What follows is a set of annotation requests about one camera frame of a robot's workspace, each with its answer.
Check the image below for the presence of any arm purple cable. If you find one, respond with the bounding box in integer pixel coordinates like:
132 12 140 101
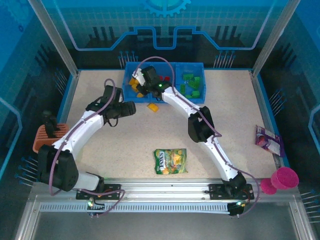
134 56 263 218
49 78 126 218

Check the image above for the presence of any blue three-compartment bin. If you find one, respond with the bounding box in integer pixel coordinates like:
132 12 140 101
122 62 208 105

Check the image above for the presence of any aluminium frame post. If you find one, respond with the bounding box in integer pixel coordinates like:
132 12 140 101
27 0 80 76
251 0 302 76

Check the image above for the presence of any purple snack packet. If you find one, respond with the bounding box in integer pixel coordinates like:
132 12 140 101
254 124 286 158

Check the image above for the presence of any magenta plastic goblet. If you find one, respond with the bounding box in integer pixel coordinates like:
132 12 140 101
259 167 300 196

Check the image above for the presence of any black mounting plate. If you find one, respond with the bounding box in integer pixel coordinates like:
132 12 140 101
208 183 255 201
75 183 123 201

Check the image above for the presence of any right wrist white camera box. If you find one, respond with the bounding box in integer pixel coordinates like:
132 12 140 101
131 69 146 86

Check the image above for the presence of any black controller board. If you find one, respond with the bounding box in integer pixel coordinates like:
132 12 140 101
86 197 106 218
227 199 247 218

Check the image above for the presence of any black tool in rack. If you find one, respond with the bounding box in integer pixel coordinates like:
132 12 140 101
39 110 61 140

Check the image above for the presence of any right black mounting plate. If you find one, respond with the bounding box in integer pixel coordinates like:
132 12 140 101
208 183 255 201

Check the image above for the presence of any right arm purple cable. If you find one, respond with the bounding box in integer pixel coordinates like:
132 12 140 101
134 56 263 218

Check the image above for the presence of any orange slotted rack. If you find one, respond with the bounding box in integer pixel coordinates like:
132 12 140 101
32 123 70 153

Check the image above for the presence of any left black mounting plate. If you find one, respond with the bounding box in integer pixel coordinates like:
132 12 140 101
75 183 123 201

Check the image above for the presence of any green yellow candy bag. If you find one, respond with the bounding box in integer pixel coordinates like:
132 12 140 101
153 148 189 175

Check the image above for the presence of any slotted grey cable tray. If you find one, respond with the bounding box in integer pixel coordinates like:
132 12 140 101
39 202 232 214

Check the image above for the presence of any aluminium front rail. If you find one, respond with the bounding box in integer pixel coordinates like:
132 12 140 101
28 177 302 204

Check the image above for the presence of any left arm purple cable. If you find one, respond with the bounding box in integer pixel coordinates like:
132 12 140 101
49 78 126 218

